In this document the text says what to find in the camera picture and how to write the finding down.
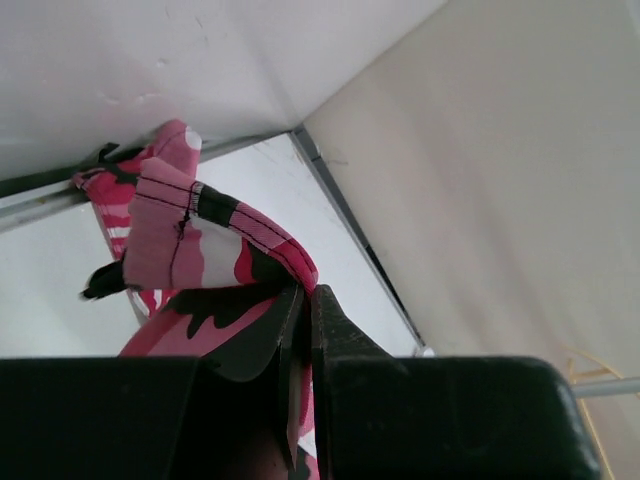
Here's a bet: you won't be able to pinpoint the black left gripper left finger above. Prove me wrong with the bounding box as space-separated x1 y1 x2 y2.
1 286 304 479

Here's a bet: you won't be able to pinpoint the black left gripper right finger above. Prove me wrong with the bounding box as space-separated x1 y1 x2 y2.
311 285 600 479

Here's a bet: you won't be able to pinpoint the pink camouflage trousers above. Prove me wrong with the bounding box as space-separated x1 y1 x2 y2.
73 120 319 479

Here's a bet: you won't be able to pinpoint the beige wooden hanger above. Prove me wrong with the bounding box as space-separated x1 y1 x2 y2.
565 347 623 480

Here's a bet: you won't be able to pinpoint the white clothes rack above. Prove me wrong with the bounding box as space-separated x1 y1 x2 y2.
572 377 640 398

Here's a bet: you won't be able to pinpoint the aluminium table edge rail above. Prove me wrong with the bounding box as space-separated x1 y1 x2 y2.
1 126 430 357

